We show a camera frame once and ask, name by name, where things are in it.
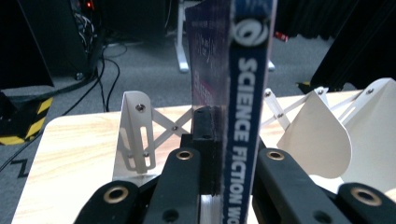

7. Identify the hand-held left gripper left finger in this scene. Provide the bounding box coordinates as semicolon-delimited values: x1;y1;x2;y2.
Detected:
143;105;226;224

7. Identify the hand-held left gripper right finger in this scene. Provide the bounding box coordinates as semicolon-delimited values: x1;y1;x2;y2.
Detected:
251;139;354;224

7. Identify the white expandable bookend rack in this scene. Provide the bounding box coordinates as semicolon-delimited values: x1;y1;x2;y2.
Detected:
111;77;396;194

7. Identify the red and blue magazine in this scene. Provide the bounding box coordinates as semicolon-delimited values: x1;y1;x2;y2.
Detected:
184;0;278;224

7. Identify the small red object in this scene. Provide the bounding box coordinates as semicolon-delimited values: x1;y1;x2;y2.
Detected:
274;31;290;43

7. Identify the black stand with yellow mark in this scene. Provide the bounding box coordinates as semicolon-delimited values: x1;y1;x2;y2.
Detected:
294;0;396;94

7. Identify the black yellow striped base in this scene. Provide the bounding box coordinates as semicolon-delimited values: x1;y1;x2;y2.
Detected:
0;89;54;147

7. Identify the long black floor cable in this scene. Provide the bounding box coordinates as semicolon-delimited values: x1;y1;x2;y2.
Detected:
0;46;121;173

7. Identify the black computer with wires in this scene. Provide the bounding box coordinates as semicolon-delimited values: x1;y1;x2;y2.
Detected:
69;0;106;79

